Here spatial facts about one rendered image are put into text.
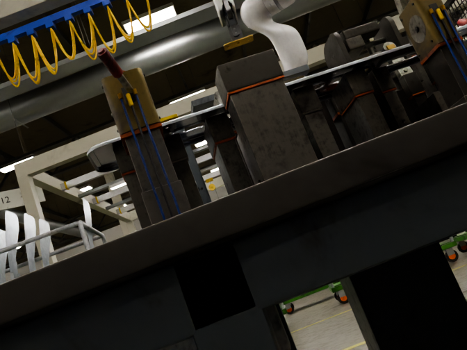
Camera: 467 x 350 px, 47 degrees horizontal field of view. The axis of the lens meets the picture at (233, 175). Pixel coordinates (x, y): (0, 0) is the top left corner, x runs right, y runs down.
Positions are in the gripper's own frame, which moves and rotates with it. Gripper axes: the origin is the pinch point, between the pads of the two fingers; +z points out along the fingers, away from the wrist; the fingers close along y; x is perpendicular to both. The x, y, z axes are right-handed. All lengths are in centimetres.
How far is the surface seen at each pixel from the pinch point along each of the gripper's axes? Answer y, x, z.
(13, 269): -359, -252, -13
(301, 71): -14.3, 15.6, 11.2
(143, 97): 45, -23, 26
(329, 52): -11.4, 24.5, 9.5
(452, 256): -658, 227, 131
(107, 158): 21, -39, 28
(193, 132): 15.4, -18.4, 26.8
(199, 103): -8.2, -16.1, 12.4
